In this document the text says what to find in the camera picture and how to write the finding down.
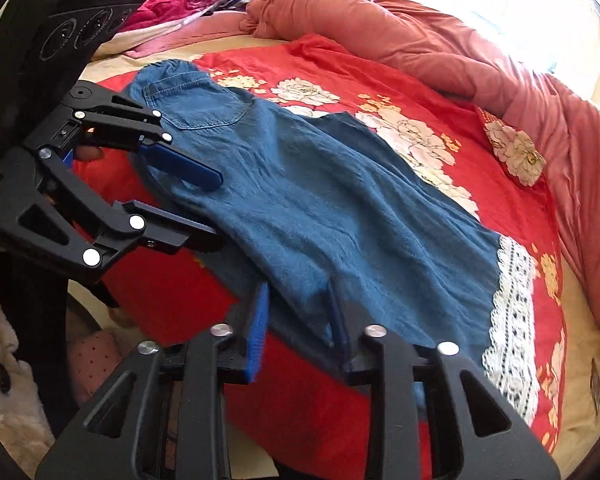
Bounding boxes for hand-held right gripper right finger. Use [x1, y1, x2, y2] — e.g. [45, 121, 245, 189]
[325, 277, 561, 480]

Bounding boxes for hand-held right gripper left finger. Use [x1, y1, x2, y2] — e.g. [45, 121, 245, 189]
[35, 282, 271, 480]

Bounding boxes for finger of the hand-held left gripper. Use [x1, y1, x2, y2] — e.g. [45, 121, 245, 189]
[25, 85, 223, 191]
[0, 147, 226, 281]

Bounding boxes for blue denim jeans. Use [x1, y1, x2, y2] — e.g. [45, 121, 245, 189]
[122, 59, 538, 426]

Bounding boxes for person's left hand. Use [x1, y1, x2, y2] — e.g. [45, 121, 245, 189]
[72, 145, 106, 163]

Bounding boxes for magenta clothing pile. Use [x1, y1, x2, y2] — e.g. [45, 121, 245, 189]
[122, 0, 241, 36]

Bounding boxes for pink dotted cloth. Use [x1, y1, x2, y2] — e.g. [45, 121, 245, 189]
[67, 330, 136, 406]

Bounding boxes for red floral blanket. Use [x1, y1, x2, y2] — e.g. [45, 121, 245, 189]
[65, 34, 568, 480]

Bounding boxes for white fluffy cloth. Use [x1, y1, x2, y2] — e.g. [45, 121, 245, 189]
[0, 290, 56, 478]

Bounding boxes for salmon pink duvet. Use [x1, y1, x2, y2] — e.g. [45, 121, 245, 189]
[242, 0, 600, 331]

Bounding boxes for red floral pillow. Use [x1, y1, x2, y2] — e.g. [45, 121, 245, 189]
[475, 105, 548, 188]

